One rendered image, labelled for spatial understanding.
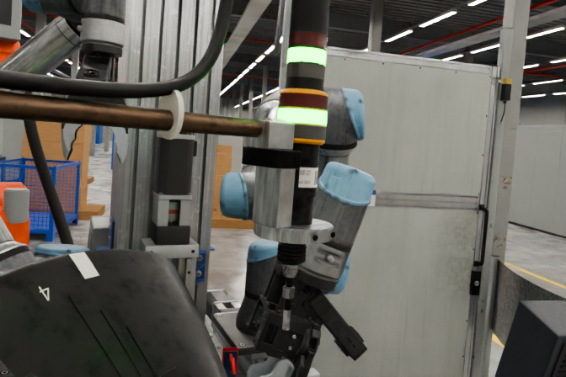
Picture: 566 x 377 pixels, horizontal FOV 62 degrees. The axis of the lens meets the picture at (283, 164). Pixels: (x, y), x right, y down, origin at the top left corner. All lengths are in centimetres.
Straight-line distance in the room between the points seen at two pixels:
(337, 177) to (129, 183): 75
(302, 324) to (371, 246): 181
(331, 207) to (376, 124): 177
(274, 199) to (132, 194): 94
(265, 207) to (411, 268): 221
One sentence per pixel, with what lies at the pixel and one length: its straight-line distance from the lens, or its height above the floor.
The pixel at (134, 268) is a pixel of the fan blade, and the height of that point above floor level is 139.
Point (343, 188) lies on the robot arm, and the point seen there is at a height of 148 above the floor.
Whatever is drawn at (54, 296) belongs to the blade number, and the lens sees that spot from 47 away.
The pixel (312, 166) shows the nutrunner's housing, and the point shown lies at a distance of 41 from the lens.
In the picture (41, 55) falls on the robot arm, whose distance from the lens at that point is 114.
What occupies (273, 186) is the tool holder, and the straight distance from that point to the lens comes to 39.
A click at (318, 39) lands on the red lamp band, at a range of 41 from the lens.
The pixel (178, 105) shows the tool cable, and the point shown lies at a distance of 32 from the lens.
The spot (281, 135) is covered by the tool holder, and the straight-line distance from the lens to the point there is 38.
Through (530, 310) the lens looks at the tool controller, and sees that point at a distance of 106.
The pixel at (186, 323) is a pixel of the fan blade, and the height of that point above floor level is 135.
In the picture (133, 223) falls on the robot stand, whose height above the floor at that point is 129.
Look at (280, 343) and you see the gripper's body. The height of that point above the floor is 127.
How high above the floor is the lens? 154
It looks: 3 degrees down
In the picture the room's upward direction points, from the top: 4 degrees clockwise
